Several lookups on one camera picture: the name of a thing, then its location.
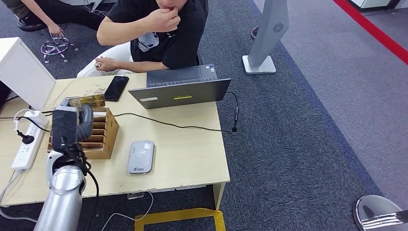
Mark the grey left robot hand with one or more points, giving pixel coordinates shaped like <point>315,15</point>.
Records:
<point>86,121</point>

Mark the person's right hand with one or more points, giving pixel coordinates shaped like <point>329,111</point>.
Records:
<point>164,19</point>

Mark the person's hand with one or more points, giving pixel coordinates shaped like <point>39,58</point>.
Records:
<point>56,31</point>

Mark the person's left hand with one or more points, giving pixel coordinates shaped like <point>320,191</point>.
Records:
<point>106,63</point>

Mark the patterned ID card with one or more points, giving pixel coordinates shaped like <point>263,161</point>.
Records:
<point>87,101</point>

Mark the grey card reader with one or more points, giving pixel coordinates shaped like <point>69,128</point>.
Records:
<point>141,159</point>

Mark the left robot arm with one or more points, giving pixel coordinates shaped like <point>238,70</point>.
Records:
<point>63,197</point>

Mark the person's left forearm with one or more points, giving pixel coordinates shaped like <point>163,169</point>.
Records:
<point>143,67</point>

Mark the person's forearm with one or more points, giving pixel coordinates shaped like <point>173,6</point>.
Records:
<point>36,12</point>

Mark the person's right forearm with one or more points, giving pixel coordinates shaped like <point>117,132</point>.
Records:
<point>124,32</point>

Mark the white card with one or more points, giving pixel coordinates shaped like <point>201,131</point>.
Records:
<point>99,113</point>

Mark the person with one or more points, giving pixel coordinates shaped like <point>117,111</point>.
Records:
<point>178,47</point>
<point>70,12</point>

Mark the pale room key card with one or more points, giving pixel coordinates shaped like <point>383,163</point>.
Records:
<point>94,149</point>

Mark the cardboard card organizer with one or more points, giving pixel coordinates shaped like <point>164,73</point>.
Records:
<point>108,140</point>

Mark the chrome chair base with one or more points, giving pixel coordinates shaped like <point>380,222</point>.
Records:
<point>57,44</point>

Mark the black smartphone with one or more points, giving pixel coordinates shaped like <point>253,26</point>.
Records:
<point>116,88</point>

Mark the clear plastic packet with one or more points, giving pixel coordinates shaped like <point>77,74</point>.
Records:
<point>95,91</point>

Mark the white power strip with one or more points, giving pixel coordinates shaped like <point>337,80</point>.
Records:
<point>24,154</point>

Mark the grey laptop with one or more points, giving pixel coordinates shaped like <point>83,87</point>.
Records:
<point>180,92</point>

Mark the dark round object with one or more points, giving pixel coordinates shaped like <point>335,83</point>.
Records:
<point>254,33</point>

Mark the light wooden desk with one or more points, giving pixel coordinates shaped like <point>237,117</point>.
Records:
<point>185,153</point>

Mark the grey kiosk stand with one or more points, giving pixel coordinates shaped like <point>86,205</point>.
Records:
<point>267,35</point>

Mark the yellow floor tape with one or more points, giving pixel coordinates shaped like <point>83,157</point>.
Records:
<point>178,216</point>

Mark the white cabinet black base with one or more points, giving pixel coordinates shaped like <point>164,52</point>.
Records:
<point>373,3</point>

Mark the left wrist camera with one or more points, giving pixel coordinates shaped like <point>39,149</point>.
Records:
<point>63,127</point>

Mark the clear plastic bracket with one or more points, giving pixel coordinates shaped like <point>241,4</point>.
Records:
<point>136,195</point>

